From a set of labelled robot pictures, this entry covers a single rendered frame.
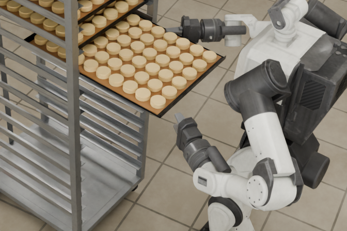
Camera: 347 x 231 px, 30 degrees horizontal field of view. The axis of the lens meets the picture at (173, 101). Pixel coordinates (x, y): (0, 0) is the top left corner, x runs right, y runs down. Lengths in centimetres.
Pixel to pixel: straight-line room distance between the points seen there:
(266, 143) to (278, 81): 17
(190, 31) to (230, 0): 223
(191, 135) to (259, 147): 34
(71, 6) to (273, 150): 78
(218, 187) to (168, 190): 143
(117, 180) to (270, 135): 149
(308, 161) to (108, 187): 121
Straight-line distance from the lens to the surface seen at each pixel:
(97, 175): 305
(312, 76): 178
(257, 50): 181
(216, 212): 234
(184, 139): 194
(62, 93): 307
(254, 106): 167
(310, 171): 206
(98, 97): 290
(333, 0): 484
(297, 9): 183
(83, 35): 221
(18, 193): 301
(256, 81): 168
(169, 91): 210
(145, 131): 283
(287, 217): 320
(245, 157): 209
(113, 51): 226
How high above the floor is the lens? 243
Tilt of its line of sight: 42 degrees down
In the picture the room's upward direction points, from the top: 6 degrees clockwise
